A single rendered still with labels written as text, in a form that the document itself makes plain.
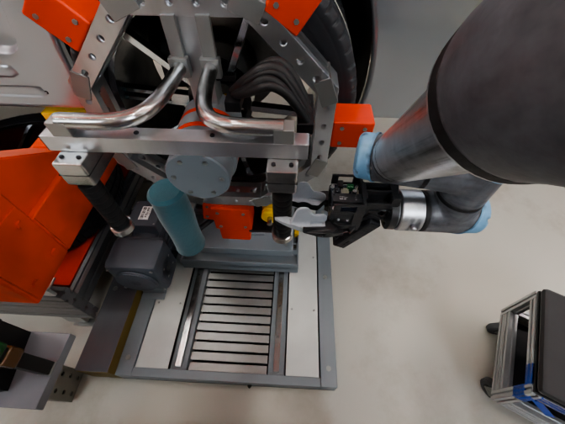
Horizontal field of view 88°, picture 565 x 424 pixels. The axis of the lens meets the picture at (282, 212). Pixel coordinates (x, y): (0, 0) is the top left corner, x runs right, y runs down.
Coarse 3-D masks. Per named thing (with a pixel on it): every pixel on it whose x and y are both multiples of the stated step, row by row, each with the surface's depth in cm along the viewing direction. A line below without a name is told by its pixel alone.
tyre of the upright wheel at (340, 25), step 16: (336, 0) 61; (320, 16) 54; (336, 16) 55; (304, 32) 57; (320, 32) 57; (336, 32) 57; (320, 48) 59; (336, 48) 59; (336, 64) 61; (352, 64) 63; (352, 80) 64; (352, 96) 67
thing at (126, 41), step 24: (144, 24) 75; (240, 24) 58; (120, 48) 64; (144, 48) 63; (240, 48) 62; (120, 72) 69; (144, 72) 81; (240, 72) 70; (120, 96) 71; (144, 96) 72; (192, 96) 71; (168, 120) 90; (240, 168) 92; (264, 168) 90
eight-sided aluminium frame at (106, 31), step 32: (128, 0) 46; (160, 0) 47; (192, 0) 47; (224, 0) 50; (256, 0) 46; (96, 32) 51; (288, 32) 49; (96, 64) 55; (320, 64) 55; (96, 96) 61; (320, 96) 58; (320, 128) 64; (128, 160) 75; (160, 160) 81; (320, 160) 72; (256, 192) 86
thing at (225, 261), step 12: (204, 252) 128; (192, 264) 127; (204, 264) 126; (216, 264) 125; (228, 264) 125; (240, 264) 124; (252, 264) 124; (264, 264) 123; (276, 264) 122; (288, 264) 122
